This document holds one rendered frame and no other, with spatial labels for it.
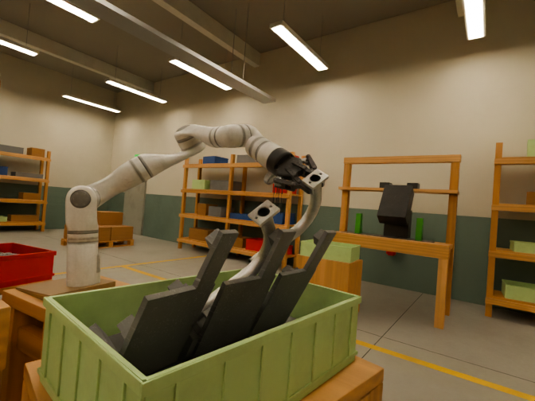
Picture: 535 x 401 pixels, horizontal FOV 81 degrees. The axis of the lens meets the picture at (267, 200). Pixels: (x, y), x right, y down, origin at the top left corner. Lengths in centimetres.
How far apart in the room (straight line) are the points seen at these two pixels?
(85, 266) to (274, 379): 77
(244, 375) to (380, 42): 621
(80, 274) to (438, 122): 530
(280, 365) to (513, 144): 519
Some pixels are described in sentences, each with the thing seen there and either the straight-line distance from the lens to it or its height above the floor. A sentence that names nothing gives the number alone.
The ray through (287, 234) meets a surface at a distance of 65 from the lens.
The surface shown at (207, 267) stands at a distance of 57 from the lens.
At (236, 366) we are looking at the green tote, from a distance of 56.
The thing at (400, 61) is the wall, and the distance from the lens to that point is 621.
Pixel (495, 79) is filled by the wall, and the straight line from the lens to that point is 585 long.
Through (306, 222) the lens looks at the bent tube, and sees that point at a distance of 84.
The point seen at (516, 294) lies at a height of 33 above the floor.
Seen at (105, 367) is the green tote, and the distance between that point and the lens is 56.
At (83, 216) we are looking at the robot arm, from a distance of 119.
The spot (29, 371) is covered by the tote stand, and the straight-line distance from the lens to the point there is 92.
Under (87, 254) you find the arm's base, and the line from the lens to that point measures 120.
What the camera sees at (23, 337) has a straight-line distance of 128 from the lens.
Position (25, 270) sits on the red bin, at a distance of 158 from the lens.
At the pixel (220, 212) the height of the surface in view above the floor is 96.
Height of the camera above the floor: 118
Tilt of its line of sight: 1 degrees up
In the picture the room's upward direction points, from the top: 4 degrees clockwise
